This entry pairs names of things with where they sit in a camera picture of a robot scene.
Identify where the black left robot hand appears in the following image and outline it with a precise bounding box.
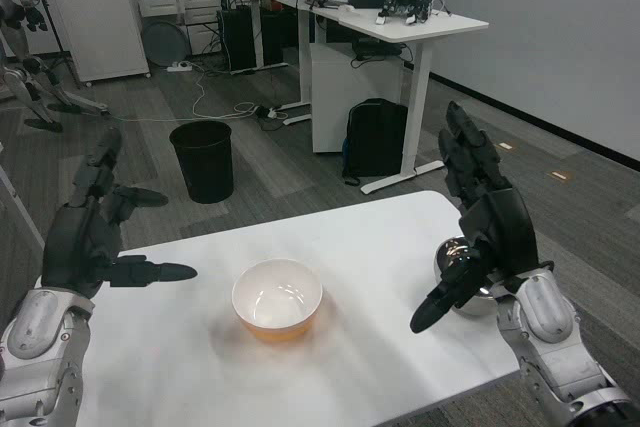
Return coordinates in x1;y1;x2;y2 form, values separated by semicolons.
41;125;199;300

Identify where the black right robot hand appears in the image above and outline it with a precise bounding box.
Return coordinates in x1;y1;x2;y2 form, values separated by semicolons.
409;100;541;334

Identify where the orange plastic bowl white inside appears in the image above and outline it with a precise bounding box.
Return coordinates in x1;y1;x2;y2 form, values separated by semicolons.
230;257;324;345

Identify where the shiny steel bowl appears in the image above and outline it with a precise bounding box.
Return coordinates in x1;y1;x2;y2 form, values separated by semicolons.
432;234;501;319

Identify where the black waste bin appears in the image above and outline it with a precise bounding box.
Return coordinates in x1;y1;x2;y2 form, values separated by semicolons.
168;120;235;205

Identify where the black backpack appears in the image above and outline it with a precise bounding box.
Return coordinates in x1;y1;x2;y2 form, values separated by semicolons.
341;97;409;186

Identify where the grey humanoid robot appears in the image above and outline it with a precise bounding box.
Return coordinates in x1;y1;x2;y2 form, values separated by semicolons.
0;0;109;134

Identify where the round grey tray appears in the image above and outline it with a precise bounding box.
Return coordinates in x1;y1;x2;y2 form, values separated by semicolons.
141;20;192;67

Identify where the white standing desk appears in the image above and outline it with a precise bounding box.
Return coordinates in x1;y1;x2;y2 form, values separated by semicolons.
244;0;490;195

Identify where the white drawer unit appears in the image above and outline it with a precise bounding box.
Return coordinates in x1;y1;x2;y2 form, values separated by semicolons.
133;0;222;56

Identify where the black computer tower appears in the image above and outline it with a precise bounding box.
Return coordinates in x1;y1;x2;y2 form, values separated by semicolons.
219;6;257;73

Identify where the white cable on floor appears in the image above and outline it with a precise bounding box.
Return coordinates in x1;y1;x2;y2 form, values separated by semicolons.
107;66;291;123

